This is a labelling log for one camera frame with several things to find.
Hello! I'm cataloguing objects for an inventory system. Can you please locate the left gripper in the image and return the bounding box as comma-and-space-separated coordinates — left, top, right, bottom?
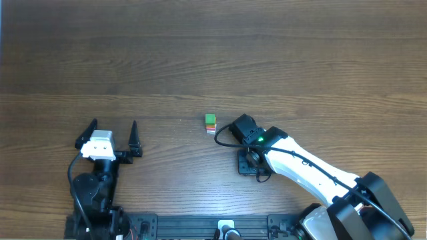
74, 118, 143, 165

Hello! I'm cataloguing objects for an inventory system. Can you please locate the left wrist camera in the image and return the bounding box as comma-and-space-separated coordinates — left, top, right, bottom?
80, 129, 117, 161

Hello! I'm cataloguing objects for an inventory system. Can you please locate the mounting rail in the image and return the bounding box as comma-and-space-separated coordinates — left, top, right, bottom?
63, 213, 303, 240

